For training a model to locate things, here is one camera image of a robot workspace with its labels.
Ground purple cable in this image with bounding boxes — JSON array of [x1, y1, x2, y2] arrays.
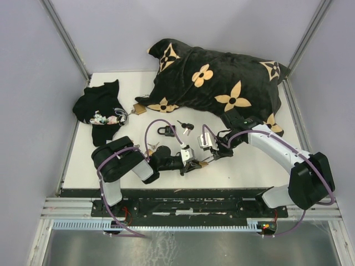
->
[[96, 119, 185, 238], [202, 124, 336, 238]]

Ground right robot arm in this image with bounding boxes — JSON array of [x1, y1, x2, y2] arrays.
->
[[198, 109, 335, 217]]

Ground black printed garment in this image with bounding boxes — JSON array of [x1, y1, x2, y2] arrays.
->
[[73, 80, 128, 147]]

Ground slotted cable duct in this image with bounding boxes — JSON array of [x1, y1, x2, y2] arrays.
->
[[52, 216, 272, 232]]

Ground silver keys of small padlock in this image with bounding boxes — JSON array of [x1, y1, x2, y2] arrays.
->
[[147, 142, 159, 151]]

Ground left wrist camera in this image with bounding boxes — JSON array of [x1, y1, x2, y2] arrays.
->
[[180, 145, 195, 165]]

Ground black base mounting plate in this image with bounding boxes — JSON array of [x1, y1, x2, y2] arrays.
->
[[91, 188, 288, 224]]

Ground brass padlock near pillow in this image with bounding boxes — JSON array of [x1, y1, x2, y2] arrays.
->
[[129, 103, 146, 115]]

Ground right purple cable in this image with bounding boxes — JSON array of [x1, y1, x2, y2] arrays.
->
[[202, 124, 336, 238]]

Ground black floral pillow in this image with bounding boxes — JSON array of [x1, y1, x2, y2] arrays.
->
[[135, 39, 290, 136]]

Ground large brass padlock long shackle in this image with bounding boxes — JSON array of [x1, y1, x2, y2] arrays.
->
[[200, 157, 210, 168]]

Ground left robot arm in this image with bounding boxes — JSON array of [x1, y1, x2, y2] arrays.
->
[[91, 136, 202, 216]]

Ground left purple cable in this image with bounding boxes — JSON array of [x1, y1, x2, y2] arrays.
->
[[96, 119, 185, 238]]

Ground black-headed keys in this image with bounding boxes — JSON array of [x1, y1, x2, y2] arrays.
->
[[178, 120, 195, 136]]

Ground black padlock shackle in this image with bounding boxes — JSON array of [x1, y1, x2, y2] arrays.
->
[[157, 125, 176, 137]]

